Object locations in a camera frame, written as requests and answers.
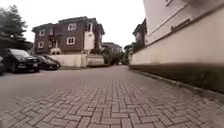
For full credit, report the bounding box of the group of green trees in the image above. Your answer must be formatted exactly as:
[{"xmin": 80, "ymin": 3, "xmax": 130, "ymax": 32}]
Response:
[{"xmin": 99, "ymin": 46, "xmax": 126, "ymax": 66}]

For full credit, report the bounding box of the distant grey-roofed building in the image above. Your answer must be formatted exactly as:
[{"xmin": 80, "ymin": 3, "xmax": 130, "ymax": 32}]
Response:
[{"xmin": 101, "ymin": 41, "xmax": 124, "ymax": 53}]

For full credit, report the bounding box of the red brick paved road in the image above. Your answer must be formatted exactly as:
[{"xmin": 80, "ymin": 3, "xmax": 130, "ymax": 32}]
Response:
[{"xmin": 0, "ymin": 64, "xmax": 224, "ymax": 128}]

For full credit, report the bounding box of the dark brown building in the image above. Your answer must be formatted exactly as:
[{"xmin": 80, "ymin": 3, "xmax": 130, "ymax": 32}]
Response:
[{"xmin": 132, "ymin": 18, "xmax": 148, "ymax": 52}]

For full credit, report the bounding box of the brown multi-storey building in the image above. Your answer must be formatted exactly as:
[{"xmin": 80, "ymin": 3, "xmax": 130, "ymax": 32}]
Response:
[{"xmin": 31, "ymin": 15, "xmax": 106, "ymax": 56}]

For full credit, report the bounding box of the dark car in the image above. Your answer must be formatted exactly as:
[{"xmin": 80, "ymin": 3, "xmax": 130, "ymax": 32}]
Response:
[{"xmin": 34, "ymin": 54, "xmax": 62, "ymax": 71}]

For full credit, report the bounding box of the concrete kerb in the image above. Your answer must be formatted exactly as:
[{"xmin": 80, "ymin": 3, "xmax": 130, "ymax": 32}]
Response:
[{"xmin": 128, "ymin": 67, "xmax": 224, "ymax": 101}]

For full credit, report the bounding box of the white building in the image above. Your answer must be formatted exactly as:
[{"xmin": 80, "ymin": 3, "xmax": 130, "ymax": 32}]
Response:
[{"xmin": 142, "ymin": 0, "xmax": 224, "ymax": 46}]

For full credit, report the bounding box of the black car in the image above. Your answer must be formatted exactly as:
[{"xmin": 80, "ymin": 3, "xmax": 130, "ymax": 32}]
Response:
[{"xmin": 2, "ymin": 48, "xmax": 41, "ymax": 74}]

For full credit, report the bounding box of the tall dark tree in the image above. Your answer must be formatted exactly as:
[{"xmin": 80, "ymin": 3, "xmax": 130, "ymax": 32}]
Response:
[{"xmin": 0, "ymin": 4, "xmax": 30, "ymax": 42}]

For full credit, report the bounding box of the vehicle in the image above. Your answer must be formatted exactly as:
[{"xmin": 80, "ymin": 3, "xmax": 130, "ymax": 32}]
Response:
[{"xmin": 0, "ymin": 55, "xmax": 6, "ymax": 76}]

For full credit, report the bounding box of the pale boundary wall with railing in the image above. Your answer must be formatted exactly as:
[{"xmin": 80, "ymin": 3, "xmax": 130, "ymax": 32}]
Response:
[{"xmin": 48, "ymin": 53, "xmax": 106, "ymax": 68}]

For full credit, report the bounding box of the tall pale wall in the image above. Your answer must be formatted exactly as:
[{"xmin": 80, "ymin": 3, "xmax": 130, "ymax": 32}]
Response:
[{"xmin": 129, "ymin": 4, "xmax": 224, "ymax": 68}]

